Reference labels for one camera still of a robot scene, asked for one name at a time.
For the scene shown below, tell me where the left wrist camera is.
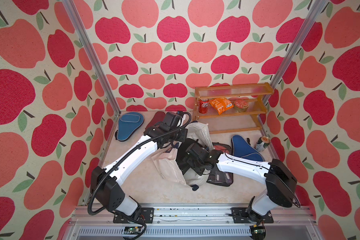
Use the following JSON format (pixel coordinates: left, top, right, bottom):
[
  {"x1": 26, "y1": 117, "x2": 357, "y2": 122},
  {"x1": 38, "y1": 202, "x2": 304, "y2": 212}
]
[{"x1": 162, "y1": 112, "x2": 183, "y2": 131}]

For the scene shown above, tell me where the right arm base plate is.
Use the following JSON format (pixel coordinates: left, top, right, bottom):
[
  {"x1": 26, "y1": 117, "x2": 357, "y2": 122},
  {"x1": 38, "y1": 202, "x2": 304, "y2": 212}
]
[{"x1": 230, "y1": 208, "x2": 274, "y2": 224}]

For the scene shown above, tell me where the maroon paddle case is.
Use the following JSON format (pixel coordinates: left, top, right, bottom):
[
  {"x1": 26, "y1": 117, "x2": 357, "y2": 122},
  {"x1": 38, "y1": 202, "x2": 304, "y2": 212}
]
[{"x1": 146, "y1": 111, "x2": 166, "y2": 130}]

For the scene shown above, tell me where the orange snack bag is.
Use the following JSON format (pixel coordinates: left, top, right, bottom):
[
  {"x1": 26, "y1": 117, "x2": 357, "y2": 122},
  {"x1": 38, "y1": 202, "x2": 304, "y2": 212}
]
[{"x1": 210, "y1": 98, "x2": 234, "y2": 115}]

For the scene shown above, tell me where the black mesh paddle case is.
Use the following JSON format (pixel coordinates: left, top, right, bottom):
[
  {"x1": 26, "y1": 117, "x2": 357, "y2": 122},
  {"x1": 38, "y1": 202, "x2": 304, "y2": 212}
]
[{"x1": 207, "y1": 143, "x2": 234, "y2": 187}]

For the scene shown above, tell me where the red soda can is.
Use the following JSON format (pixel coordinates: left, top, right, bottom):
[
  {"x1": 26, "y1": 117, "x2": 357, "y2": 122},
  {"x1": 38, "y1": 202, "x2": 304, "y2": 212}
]
[{"x1": 198, "y1": 98, "x2": 210, "y2": 114}]

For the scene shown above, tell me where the white canvas tote bag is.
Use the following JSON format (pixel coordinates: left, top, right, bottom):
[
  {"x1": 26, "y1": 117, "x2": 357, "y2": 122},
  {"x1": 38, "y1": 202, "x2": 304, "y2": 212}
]
[{"x1": 148, "y1": 122, "x2": 214, "y2": 191}]

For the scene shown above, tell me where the green label drink can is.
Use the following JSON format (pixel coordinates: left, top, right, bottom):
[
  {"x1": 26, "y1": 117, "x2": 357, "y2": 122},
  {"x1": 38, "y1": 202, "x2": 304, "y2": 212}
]
[{"x1": 255, "y1": 136, "x2": 271, "y2": 152}]

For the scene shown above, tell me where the red lidded round tin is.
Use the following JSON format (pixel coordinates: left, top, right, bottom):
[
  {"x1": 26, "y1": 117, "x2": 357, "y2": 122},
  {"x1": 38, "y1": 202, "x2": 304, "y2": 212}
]
[{"x1": 234, "y1": 100, "x2": 249, "y2": 113}]

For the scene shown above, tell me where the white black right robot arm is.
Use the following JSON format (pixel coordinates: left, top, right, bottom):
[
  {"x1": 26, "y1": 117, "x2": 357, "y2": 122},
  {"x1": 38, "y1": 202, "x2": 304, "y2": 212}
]
[{"x1": 176, "y1": 139, "x2": 301, "y2": 224}]

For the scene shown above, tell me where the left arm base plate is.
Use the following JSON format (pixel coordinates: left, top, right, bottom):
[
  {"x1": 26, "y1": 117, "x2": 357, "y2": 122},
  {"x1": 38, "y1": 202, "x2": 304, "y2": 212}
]
[{"x1": 113, "y1": 207, "x2": 155, "y2": 224}]

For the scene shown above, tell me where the blue paddle case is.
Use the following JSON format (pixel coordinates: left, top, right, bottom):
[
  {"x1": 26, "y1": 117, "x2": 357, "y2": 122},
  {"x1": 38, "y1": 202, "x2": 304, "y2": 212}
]
[
  {"x1": 115, "y1": 112, "x2": 145, "y2": 142},
  {"x1": 231, "y1": 135, "x2": 265, "y2": 162}
]

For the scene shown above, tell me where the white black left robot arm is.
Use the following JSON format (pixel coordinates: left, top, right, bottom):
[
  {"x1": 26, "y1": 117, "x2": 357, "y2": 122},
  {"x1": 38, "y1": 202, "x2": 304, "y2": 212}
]
[{"x1": 87, "y1": 111, "x2": 192, "y2": 221}]

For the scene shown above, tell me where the wooden two-tier shelf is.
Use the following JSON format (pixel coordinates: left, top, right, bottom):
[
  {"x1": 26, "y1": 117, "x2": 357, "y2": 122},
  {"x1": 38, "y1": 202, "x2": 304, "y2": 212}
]
[{"x1": 193, "y1": 83, "x2": 274, "y2": 134}]

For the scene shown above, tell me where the aluminium front rail frame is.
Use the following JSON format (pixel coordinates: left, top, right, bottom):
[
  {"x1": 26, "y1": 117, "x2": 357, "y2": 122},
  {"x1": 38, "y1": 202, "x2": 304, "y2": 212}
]
[{"x1": 60, "y1": 204, "x2": 324, "y2": 240}]

